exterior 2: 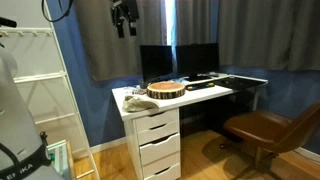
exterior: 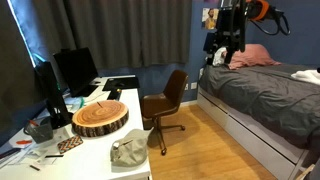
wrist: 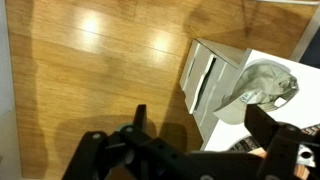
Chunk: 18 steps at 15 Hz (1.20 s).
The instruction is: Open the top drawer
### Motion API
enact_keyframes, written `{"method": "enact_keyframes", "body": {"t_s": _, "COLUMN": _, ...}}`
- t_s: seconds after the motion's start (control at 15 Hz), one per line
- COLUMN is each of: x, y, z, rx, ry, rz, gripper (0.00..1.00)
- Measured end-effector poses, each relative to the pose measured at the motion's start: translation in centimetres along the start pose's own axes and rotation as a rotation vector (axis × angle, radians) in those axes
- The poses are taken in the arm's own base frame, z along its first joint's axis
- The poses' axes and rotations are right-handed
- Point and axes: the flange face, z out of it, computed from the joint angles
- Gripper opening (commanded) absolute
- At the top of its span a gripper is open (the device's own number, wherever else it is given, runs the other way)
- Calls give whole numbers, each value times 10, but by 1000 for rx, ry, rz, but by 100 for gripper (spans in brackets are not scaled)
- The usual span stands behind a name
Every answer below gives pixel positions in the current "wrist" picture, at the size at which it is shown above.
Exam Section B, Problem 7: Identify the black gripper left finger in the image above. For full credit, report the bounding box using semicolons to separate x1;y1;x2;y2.
61;104;188;180

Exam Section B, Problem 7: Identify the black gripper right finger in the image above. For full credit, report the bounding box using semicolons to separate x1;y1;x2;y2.
244;104;320;180

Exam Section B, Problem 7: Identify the white middle drawer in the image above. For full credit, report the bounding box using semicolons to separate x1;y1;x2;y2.
184;44;218;115

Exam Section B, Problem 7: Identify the white lowest drawer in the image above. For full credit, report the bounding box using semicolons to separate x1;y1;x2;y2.
179;39;201;93

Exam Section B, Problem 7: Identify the zigzag patterned case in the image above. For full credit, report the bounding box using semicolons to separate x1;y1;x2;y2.
300;123;320;136

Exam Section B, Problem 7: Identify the white desk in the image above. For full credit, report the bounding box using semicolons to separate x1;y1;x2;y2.
199;48;320;153

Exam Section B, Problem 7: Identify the crumpled grey cloth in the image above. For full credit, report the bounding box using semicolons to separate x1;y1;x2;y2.
213;59;300;125

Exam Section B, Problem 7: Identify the thin yellow stick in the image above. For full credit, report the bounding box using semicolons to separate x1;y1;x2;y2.
188;24;201;38

